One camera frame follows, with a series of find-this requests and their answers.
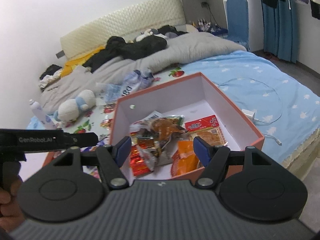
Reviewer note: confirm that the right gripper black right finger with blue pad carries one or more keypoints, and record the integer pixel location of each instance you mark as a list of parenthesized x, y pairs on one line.
[(249, 183)]

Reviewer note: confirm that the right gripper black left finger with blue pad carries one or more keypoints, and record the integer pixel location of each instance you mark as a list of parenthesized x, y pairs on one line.
[(74, 184)]

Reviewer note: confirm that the red orange tofu snack packet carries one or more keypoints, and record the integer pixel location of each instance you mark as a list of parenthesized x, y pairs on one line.
[(208, 129)]

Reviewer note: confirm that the person's left hand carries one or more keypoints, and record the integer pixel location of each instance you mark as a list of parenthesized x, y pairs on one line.
[(11, 214)]

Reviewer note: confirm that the pink box lid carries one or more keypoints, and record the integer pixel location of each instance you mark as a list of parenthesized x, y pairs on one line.
[(35, 162)]

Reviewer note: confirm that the white spray bottle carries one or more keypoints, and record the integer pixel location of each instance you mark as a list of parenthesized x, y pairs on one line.
[(44, 119)]

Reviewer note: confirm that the blue white snack packet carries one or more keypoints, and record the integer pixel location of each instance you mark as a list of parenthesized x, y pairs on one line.
[(102, 142)]

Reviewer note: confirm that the white blue plush toy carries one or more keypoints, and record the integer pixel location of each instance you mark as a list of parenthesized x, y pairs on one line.
[(71, 109)]

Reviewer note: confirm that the red gold snack packet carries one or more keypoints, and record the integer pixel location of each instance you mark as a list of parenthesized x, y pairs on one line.
[(137, 165)]

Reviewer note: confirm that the floral plastic tablecloth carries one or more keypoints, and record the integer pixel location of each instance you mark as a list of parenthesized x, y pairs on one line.
[(99, 119)]

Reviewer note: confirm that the small clothes pile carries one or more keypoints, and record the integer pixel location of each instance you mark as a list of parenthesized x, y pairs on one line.
[(50, 75)]

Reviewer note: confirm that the light blue bedsheet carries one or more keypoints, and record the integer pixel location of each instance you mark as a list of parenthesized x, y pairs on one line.
[(287, 112)]

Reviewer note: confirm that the grey blanket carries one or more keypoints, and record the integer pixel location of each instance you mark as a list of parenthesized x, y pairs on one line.
[(184, 49)]

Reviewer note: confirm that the yellow cloth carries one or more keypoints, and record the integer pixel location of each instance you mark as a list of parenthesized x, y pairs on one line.
[(70, 65)]

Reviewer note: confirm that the silver snack packet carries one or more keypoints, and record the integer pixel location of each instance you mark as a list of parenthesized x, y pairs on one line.
[(148, 141)]

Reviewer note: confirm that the clear plastic wrapper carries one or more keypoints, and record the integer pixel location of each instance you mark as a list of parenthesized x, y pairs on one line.
[(108, 92)]

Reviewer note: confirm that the blue white plastic bag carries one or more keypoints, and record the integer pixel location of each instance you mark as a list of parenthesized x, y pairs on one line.
[(135, 81)]

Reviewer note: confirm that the black clothes pile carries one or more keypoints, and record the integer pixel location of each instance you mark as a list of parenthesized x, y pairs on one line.
[(146, 44)]

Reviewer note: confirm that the blue curtain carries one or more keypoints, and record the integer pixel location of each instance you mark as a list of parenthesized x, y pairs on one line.
[(280, 29)]

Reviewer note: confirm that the bottles on nightstand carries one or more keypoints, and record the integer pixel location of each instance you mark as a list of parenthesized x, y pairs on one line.
[(204, 26)]

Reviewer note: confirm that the blue chair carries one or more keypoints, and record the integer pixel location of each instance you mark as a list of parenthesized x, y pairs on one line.
[(238, 22)]

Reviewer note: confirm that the cream quilted headboard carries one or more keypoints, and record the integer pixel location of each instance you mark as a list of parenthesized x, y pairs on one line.
[(124, 23)]

